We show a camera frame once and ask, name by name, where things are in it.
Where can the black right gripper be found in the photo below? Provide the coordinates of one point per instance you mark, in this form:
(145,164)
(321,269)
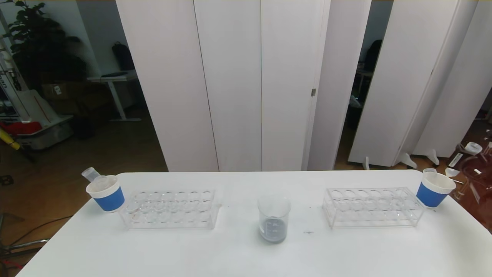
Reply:
(474,165)

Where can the test tube with pale liquid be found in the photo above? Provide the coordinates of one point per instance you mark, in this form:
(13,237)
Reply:
(473,147)

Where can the test tube with red liquid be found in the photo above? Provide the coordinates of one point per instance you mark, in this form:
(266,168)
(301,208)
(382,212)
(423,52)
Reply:
(90,174)
(429,174)

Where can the test tube with blue liquid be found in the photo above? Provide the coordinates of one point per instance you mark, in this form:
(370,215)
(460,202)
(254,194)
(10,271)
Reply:
(103,184)

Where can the clear plastic test tube rack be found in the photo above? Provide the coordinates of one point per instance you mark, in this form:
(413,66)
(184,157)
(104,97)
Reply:
(365,215)
(169,207)

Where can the clear glass beaker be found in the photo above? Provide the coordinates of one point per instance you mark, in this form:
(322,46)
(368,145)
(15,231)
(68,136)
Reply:
(273,232)

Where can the blue white paper cup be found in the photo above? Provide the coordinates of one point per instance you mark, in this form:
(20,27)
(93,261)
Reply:
(430,194)
(109,200)

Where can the white folding partition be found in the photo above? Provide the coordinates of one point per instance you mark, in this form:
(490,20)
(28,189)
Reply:
(403,77)
(230,77)

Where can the black office chair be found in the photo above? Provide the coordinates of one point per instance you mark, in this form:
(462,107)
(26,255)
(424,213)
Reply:
(372,54)

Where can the black backpack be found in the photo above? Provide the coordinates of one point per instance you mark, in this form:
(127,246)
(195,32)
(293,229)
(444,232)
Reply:
(123,57)

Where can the white standing desk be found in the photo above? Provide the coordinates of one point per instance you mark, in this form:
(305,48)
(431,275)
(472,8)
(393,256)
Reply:
(111,79)

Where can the brown cardboard box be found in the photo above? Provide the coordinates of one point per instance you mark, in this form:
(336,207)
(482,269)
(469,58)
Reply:
(57,92)

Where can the white machine base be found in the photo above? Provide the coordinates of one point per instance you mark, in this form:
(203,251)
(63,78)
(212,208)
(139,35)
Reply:
(38,111)

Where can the dark green potted plant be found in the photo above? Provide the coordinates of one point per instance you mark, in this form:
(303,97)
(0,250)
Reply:
(38,50)

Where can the red box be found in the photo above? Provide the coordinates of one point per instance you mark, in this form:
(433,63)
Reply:
(21,129)

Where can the black floor outlet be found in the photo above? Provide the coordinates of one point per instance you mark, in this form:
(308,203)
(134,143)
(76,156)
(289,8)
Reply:
(5,180)

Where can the metal chair frame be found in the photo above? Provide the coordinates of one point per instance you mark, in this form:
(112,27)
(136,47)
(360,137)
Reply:
(23,246)

